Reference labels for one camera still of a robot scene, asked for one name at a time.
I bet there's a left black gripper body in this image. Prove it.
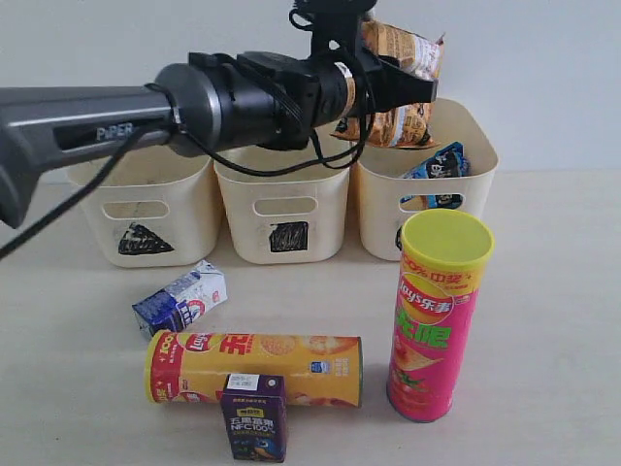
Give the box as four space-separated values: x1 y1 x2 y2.
334 46 403 117

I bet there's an orange snack bag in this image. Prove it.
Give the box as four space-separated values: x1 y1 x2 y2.
362 20 444 149

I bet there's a blue snack bag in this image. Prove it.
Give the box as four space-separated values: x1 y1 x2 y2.
399 142 471 180

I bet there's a pink Lay's chip can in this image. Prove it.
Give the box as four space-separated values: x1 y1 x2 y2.
386 209 495 422

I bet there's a yellow Lay's chip can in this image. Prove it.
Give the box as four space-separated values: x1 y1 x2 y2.
144 330 363 408

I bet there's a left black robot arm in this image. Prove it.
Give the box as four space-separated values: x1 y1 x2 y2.
1 49 438 227

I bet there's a right cream bin, circle mark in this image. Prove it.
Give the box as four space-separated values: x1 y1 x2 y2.
353 98 499 261

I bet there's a middle cream bin, square mark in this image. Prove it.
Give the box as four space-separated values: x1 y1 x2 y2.
214 162 349 265

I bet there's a left cream bin, triangle mark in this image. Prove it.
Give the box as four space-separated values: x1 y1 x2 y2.
81 146 223 268

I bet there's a blue white milk carton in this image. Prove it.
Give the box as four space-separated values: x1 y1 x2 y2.
132 259 228 339

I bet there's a purple juice carton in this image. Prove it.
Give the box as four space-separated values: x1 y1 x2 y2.
220 373 287 463

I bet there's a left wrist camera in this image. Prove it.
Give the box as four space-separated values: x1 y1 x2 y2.
288 0 377 58

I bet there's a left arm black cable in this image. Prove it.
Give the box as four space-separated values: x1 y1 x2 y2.
0 9 375 261

